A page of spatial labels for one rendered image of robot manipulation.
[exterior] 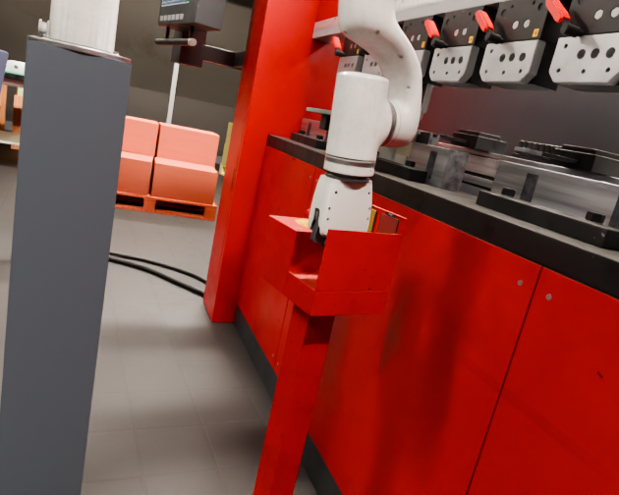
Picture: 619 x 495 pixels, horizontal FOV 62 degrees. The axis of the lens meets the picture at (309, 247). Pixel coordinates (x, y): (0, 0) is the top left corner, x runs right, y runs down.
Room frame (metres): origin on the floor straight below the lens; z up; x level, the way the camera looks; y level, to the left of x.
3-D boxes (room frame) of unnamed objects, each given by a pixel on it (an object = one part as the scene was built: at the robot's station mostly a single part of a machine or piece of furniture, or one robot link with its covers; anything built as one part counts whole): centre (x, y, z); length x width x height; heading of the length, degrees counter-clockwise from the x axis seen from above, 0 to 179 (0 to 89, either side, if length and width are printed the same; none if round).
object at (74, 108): (1.07, 0.53, 0.50); 0.18 x 0.18 x 1.00; 27
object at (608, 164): (1.19, -0.51, 1.01); 0.26 x 0.12 x 0.05; 113
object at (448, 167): (1.44, -0.23, 0.92); 0.39 x 0.06 x 0.10; 23
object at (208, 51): (2.58, 0.56, 1.18); 0.40 x 0.24 x 0.07; 23
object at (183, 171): (4.32, 1.44, 0.34); 1.12 x 0.80 x 0.67; 115
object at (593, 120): (1.91, -0.58, 1.12); 1.13 x 0.02 x 0.44; 23
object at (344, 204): (0.87, -0.04, 0.85); 0.10 x 0.07 x 0.11; 125
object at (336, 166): (0.86, -0.04, 0.91); 0.09 x 0.08 x 0.03; 125
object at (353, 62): (1.88, -0.03, 1.21); 0.15 x 0.09 x 0.17; 23
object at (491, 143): (1.55, -0.36, 1.01); 0.26 x 0.12 x 0.05; 113
